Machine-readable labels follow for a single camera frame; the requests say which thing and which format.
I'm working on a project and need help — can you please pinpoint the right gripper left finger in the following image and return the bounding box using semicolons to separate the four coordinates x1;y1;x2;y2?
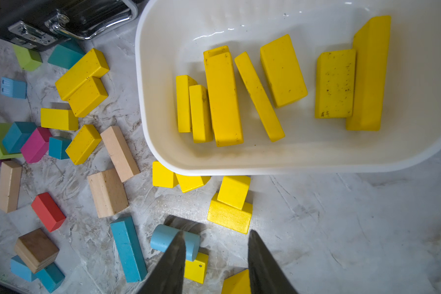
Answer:
138;232;186;294

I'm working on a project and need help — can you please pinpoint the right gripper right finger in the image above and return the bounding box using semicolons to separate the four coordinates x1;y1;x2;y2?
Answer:
247;230;297;294

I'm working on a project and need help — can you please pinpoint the long yellow block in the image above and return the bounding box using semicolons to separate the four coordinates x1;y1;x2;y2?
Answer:
234;51;285;142
345;15;392;131
176;75;197;133

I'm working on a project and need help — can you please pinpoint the white plastic bin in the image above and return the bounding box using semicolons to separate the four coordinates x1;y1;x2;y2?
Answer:
136;1;441;175

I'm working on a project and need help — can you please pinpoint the yellow slanted block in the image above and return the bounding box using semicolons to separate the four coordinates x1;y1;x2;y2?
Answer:
203;45;244;147

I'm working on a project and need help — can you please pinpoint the yellow block cluster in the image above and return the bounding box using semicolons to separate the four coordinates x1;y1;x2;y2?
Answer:
207;193;253;234

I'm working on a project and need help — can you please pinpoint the yellow triangle block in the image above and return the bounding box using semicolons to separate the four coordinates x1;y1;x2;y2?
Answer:
221;269;252;294

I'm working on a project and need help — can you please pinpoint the light blue cylinder block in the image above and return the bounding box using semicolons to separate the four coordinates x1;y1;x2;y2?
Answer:
150;224;200;262

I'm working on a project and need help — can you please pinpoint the teal slanted block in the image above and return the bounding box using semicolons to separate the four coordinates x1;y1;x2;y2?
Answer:
110;216;148;283

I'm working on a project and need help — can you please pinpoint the small yellow cube upper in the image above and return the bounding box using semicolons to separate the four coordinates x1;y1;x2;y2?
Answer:
218;176;251;209

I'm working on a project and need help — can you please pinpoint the small yellow cube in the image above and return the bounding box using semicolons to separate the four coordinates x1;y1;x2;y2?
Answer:
218;176;251;209
152;161;178;189
175;173;211;193

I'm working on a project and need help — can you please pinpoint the small yellow cube right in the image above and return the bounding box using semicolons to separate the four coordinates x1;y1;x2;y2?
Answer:
175;173;211;193

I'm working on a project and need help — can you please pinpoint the natural wood block centre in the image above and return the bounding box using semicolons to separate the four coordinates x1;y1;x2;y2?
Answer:
87;169;129;218

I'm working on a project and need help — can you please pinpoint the small yellow cube left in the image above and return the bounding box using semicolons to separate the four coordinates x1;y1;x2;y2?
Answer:
152;161;178;189

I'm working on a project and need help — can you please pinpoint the natural wood block slanted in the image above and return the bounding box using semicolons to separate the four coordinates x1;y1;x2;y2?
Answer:
101;126;140;182

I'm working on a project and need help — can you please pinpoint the teal long block front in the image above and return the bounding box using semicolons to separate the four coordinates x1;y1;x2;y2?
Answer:
11;256;65;294

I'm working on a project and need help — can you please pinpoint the red block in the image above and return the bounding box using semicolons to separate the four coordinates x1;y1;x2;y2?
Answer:
31;192;66;232

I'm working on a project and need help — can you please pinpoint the natural wood block front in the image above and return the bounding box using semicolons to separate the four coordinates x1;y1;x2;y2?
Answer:
14;229;60;274

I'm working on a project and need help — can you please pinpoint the small teal cube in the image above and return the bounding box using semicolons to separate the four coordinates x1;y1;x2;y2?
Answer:
49;137;72;160

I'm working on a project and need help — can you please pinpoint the natural wood long block left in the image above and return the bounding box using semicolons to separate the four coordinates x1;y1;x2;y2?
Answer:
0;160;22;213

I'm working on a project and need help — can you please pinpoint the yellow block under large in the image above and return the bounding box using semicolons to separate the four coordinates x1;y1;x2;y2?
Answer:
68;77;109;118

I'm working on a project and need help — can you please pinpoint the teal block beside magenta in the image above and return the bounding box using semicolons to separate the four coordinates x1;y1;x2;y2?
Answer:
2;122;37;154

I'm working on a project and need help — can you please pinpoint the large yellow block top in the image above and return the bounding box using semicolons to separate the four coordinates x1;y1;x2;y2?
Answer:
55;49;110;101

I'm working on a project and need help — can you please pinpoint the teal block near case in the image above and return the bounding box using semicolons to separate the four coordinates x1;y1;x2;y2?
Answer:
48;40;86;69

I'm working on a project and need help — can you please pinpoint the light blue printed cube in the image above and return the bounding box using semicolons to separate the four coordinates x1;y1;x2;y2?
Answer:
0;77;27;99

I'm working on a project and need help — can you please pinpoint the black briefcase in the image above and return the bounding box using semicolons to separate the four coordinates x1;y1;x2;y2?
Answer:
0;0;143;51

